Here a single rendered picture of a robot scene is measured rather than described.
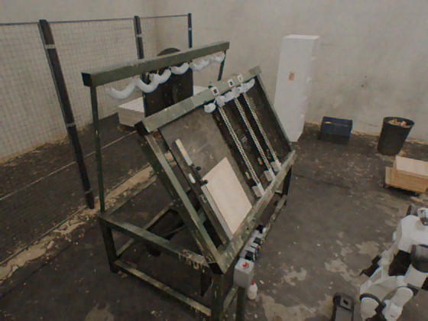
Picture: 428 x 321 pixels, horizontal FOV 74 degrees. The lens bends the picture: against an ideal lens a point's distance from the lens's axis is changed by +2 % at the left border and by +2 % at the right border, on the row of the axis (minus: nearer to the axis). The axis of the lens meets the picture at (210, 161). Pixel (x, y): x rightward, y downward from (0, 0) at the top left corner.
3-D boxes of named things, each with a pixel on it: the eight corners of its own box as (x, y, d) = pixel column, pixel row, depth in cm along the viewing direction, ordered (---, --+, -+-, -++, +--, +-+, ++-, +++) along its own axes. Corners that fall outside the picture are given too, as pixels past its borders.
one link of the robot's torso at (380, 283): (373, 296, 237) (416, 267, 209) (372, 314, 223) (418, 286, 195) (355, 284, 240) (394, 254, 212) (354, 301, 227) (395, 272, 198)
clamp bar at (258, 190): (256, 198, 290) (277, 193, 275) (202, 93, 268) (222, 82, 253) (260, 192, 297) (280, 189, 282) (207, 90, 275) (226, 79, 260)
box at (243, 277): (247, 290, 213) (248, 274, 204) (232, 283, 218) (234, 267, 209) (253, 278, 222) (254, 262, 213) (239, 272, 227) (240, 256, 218)
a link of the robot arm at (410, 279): (414, 286, 189) (427, 261, 178) (417, 303, 178) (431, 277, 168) (393, 279, 193) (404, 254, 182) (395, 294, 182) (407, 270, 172)
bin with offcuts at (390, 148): (403, 159, 547) (416, 128, 515) (372, 153, 568) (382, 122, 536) (402, 148, 587) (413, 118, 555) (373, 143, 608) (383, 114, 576)
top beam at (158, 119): (140, 137, 198) (148, 133, 192) (132, 124, 196) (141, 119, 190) (255, 76, 366) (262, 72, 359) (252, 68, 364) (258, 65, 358)
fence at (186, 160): (226, 241, 238) (230, 241, 235) (172, 142, 220) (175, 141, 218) (229, 238, 242) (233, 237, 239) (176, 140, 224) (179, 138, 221)
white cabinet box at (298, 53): (295, 142, 610) (314, 39, 509) (269, 137, 634) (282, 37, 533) (302, 132, 657) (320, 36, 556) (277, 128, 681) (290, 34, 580)
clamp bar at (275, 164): (273, 172, 334) (293, 167, 319) (229, 80, 311) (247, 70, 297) (277, 168, 341) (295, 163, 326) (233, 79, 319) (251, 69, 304)
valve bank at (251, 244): (251, 278, 243) (253, 258, 231) (235, 271, 249) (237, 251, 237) (270, 241, 281) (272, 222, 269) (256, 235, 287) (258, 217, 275)
